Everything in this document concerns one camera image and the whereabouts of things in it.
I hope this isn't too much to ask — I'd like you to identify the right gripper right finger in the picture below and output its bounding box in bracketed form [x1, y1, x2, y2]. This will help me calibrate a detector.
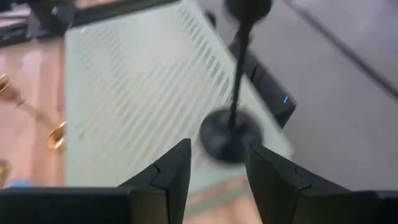
[245, 142, 379, 224]

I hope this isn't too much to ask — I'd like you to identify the mint green perforated metal stand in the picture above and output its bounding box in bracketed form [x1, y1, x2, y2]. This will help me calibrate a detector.
[63, 0, 295, 194]

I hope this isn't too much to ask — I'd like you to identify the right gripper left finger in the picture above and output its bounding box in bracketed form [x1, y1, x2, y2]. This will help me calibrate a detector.
[119, 138, 192, 224]

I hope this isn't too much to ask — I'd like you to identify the black box with blue light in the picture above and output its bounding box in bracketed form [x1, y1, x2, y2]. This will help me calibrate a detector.
[228, 37, 298, 129]

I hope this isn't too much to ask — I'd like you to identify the black candlestick holder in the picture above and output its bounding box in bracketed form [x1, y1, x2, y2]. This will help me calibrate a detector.
[198, 0, 273, 164]

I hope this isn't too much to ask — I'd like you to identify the gold candlestick holder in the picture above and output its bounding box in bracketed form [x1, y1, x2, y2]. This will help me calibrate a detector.
[0, 73, 68, 155]

